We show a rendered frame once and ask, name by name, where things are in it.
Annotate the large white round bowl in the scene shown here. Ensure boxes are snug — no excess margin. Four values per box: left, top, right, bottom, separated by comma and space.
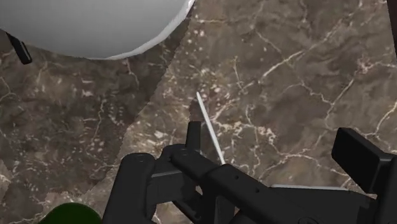
0, 0, 196, 60

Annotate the dark brown upright thing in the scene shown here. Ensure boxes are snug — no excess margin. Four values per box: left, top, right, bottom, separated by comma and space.
386, 0, 397, 58

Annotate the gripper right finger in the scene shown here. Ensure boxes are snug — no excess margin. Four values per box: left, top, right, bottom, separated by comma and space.
331, 127, 397, 224

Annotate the black flat bar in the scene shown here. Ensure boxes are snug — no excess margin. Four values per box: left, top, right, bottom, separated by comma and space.
5, 32, 33, 66

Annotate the thin white stick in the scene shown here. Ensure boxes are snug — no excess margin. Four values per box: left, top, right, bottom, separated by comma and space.
195, 91, 226, 165

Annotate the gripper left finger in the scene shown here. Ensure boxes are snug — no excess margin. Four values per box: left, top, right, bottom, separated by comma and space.
101, 120, 219, 224

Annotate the dark green round thing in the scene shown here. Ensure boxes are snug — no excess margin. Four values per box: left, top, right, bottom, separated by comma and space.
38, 202, 103, 224

